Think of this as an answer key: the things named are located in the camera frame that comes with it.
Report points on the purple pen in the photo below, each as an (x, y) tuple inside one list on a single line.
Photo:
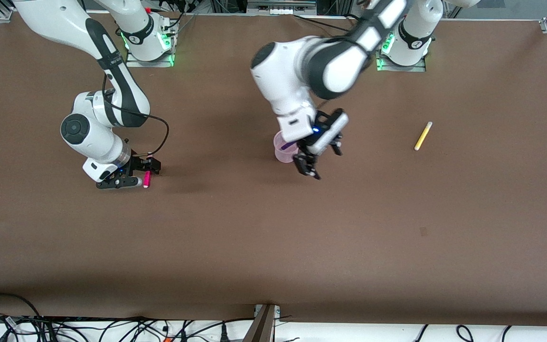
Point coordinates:
[(288, 144)]

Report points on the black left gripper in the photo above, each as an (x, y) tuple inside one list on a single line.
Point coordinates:
[(305, 156)]

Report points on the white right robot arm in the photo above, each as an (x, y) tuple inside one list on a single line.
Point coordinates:
[(93, 133)]

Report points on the yellow pen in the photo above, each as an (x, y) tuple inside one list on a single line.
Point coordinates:
[(423, 136)]

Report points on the pink pen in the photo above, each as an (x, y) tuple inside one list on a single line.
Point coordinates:
[(146, 180)]

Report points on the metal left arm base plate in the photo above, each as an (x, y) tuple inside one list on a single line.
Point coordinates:
[(399, 68)]

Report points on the grey metal table bracket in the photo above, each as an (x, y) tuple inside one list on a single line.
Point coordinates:
[(261, 325)]

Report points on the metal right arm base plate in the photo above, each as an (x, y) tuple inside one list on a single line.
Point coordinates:
[(133, 63)]

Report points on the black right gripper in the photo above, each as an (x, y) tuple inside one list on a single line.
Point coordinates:
[(139, 163)]

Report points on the white power strip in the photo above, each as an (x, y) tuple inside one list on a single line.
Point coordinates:
[(280, 9)]

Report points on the pink cup holder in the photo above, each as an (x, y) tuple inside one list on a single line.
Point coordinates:
[(284, 154)]

